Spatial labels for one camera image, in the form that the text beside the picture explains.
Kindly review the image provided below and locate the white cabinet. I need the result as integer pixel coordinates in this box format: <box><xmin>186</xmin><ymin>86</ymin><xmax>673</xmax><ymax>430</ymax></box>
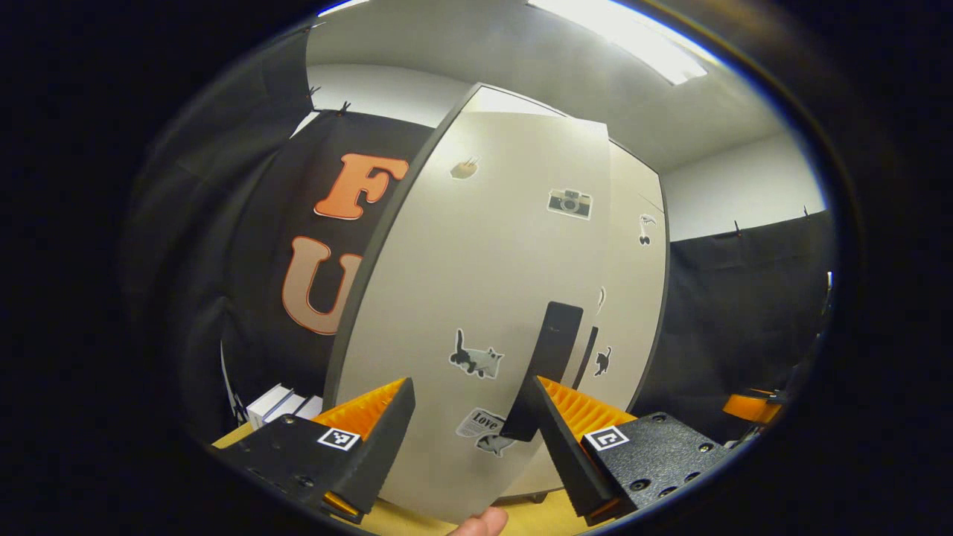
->
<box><xmin>322</xmin><ymin>82</ymin><xmax>671</xmax><ymax>507</ymax></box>

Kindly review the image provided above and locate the white cabinet door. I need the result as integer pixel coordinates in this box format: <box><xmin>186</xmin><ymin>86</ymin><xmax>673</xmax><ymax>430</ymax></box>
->
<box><xmin>331</xmin><ymin>112</ymin><xmax>613</xmax><ymax>522</ymax></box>
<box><xmin>514</xmin><ymin>141</ymin><xmax>667</xmax><ymax>498</ymax></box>

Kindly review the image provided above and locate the black backdrop cloth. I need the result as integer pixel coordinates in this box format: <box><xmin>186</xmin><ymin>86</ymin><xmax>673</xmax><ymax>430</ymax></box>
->
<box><xmin>123</xmin><ymin>30</ymin><xmax>436</xmax><ymax>447</ymax></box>
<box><xmin>633</xmin><ymin>211</ymin><xmax>836</xmax><ymax>440</ymax></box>

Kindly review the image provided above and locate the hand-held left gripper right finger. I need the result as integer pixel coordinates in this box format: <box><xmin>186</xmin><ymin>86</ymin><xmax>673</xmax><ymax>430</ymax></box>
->
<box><xmin>530</xmin><ymin>376</ymin><xmax>734</xmax><ymax>526</ymax></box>

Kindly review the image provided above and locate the white box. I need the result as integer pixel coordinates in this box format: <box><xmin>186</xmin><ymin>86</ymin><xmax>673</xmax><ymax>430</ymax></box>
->
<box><xmin>277</xmin><ymin>395</ymin><xmax>325</xmax><ymax>421</ymax></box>
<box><xmin>246</xmin><ymin>383</ymin><xmax>297</xmax><ymax>430</ymax></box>

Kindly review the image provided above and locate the black cabinet door handle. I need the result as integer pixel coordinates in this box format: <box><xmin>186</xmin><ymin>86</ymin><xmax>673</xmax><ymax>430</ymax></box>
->
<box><xmin>500</xmin><ymin>301</ymin><xmax>585</xmax><ymax>442</ymax></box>
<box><xmin>572</xmin><ymin>325</ymin><xmax>599</xmax><ymax>390</ymax></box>

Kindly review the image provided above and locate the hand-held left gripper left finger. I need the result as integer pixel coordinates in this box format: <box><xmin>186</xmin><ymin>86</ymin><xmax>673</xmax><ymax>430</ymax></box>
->
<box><xmin>208</xmin><ymin>377</ymin><xmax>416</xmax><ymax>526</ymax></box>

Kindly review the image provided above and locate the ceiling light panel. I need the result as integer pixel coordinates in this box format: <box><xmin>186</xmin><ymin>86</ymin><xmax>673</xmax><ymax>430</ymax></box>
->
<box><xmin>525</xmin><ymin>0</ymin><xmax>708</xmax><ymax>86</ymax></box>

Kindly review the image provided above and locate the white upper cabinet flap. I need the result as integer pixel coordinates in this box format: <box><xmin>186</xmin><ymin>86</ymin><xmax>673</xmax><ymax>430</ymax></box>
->
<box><xmin>460</xmin><ymin>86</ymin><xmax>568</xmax><ymax>118</ymax></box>

